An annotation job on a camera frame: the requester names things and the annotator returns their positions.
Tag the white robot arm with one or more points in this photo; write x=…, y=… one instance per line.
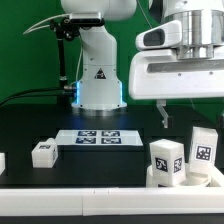
x=183, y=57

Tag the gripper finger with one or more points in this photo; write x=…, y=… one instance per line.
x=166, y=118
x=220, y=121

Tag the black camera stand pole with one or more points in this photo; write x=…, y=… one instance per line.
x=64, y=30

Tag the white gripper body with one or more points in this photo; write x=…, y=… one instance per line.
x=158, y=74

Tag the white marker tag plate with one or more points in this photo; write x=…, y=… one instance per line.
x=99, y=137

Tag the black camera on stand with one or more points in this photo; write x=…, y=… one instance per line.
x=87, y=19

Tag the white obstacle fence frame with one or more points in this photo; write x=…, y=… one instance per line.
x=114, y=201

